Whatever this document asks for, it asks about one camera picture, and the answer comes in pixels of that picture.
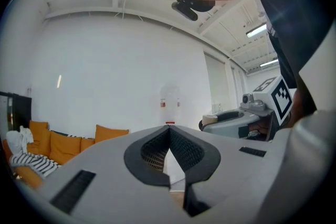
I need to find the long ceiling light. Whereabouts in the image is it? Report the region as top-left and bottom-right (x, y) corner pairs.
(259, 58), (279, 68)
(245, 23), (269, 38)

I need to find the orange cushion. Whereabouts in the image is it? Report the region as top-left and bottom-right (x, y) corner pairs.
(26, 120), (52, 156)
(94, 124), (130, 144)
(49, 130), (83, 164)
(80, 137), (96, 153)

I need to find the black head-mounted camera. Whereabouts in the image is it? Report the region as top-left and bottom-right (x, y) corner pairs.
(171, 0), (199, 22)

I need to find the white cloth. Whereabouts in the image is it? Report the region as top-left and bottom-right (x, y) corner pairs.
(6, 125), (34, 156)

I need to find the black cabinet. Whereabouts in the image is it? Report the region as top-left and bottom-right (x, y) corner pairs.
(0, 91), (33, 137)

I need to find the person's right hand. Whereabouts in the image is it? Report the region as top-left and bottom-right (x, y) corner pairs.
(248, 116), (269, 137)

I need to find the grey roller blind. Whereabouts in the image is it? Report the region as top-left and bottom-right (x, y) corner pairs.
(204, 52), (229, 114)

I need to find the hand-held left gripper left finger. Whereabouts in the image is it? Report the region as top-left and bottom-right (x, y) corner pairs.
(36, 124), (193, 224)

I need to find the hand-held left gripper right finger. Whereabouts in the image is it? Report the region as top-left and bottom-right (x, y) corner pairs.
(169, 124), (279, 224)

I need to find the orange sofa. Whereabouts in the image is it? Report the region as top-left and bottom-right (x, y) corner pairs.
(2, 120), (130, 190)

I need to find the person's black printed t-shirt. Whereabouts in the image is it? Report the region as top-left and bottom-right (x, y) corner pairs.
(244, 0), (336, 116)

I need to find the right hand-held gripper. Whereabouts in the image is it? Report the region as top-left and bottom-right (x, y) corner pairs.
(202, 74), (294, 142)

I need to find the striped cloth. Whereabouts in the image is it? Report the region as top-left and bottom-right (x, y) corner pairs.
(9, 152), (62, 179)

